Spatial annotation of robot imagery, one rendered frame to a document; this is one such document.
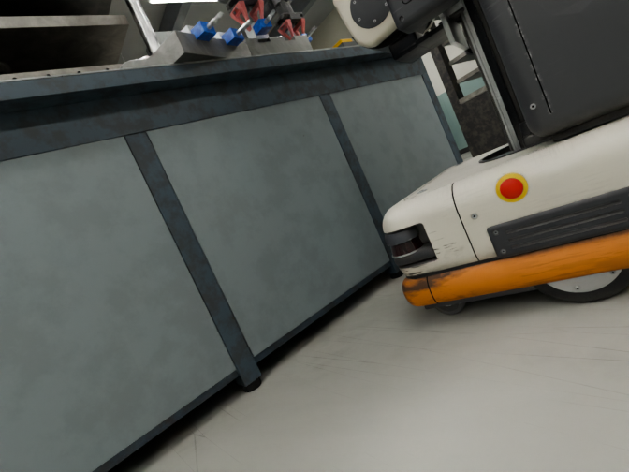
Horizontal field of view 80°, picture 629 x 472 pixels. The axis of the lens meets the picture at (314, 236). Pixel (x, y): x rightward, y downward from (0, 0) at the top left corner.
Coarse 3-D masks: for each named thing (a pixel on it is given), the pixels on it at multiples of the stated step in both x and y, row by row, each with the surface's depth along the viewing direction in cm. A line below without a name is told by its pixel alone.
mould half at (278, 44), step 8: (248, 40) 113; (256, 40) 115; (272, 40) 119; (280, 40) 121; (288, 40) 123; (296, 40) 125; (304, 40) 127; (256, 48) 114; (264, 48) 116; (272, 48) 118; (280, 48) 120; (288, 48) 122; (296, 48) 124; (304, 48) 126; (312, 48) 128
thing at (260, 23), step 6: (270, 18) 112; (252, 24) 116; (258, 24) 113; (264, 24) 114; (270, 24) 115; (246, 30) 118; (252, 30) 116; (258, 30) 114; (264, 30) 115; (252, 36) 117; (258, 36) 117; (264, 36) 118
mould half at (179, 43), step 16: (176, 32) 87; (160, 48) 91; (176, 48) 88; (192, 48) 90; (208, 48) 94; (224, 48) 99; (240, 48) 105; (128, 64) 98; (144, 64) 95; (160, 64) 92
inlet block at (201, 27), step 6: (222, 12) 89; (216, 18) 89; (198, 24) 90; (204, 24) 91; (210, 24) 91; (186, 30) 92; (192, 30) 92; (198, 30) 91; (204, 30) 90; (210, 30) 92; (198, 36) 91; (204, 36) 92; (210, 36) 93
